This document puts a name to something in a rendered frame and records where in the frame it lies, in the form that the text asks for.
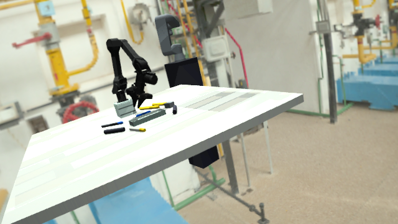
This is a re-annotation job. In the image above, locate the white keyboard with letter keys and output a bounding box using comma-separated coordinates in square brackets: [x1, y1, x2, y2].
[129, 108, 166, 127]

